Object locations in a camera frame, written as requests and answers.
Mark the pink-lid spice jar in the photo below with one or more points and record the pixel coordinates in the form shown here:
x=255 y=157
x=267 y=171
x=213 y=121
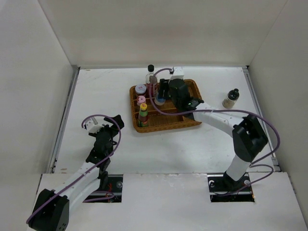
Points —
x=140 y=100

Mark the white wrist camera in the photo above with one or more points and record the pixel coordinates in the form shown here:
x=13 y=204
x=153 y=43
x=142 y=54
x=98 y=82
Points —
x=176 y=73
x=92 y=126

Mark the blue label silver-lid jar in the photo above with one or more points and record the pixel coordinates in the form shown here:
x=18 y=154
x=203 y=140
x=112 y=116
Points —
x=159 y=101

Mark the green chili sauce bottle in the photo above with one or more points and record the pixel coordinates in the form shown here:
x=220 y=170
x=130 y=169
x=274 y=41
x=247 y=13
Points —
x=143 y=116

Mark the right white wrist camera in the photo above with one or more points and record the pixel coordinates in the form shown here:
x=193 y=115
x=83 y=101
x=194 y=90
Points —
x=176 y=73

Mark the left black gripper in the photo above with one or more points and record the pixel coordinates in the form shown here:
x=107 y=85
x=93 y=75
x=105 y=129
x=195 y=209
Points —
x=117 y=119

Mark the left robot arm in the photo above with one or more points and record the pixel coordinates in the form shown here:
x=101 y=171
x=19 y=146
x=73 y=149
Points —
x=52 y=209

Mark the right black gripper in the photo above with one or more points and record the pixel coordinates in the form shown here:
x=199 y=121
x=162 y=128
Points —
x=164 y=84

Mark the tall dark sauce bottle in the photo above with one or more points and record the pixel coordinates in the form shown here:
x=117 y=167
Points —
x=151 y=81

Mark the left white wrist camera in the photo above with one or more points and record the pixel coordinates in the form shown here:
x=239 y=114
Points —
x=92 y=126

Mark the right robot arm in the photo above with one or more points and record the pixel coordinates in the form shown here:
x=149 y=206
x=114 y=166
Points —
x=248 y=136

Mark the small black-cap pepper bottle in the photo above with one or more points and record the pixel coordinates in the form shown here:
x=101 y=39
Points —
x=231 y=99

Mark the brown wicker divided basket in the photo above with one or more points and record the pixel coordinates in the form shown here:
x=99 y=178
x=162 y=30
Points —
x=157 y=121

